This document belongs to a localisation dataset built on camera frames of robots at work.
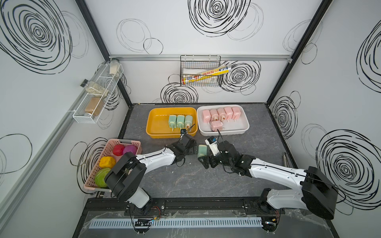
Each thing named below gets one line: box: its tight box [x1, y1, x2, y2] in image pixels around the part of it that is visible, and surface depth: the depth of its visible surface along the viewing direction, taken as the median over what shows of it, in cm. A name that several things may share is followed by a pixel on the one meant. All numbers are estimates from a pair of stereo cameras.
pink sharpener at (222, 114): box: [216, 107, 227, 122], surface depth 107 cm
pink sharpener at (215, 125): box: [210, 120, 223, 132], surface depth 101 cm
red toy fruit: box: [112, 143, 125, 157], surface depth 91 cm
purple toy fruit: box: [123, 144, 138, 156], surface depth 89 cm
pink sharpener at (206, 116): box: [202, 109, 211, 125], surface depth 107 cm
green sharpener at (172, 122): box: [168, 114, 178, 132], surface depth 102 cm
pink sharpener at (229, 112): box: [223, 106, 234, 122], surface depth 108 cm
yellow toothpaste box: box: [182, 64, 233, 86], surface depth 86 cm
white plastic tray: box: [196, 104, 250, 136], surface depth 108 cm
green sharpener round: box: [184, 115, 193, 130], surface depth 103 cm
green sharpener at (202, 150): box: [197, 144, 207, 159], surface depth 87 cm
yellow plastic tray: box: [145, 107, 198, 139], surface depth 107 cm
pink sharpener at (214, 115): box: [209, 108, 220, 122], surface depth 107 cm
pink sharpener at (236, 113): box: [231, 106, 242, 122], surface depth 108 cm
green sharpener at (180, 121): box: [176, 114, 186, 129], surface depth 104 cm
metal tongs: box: [281, 152, 291, 168], surface depth 90 cm
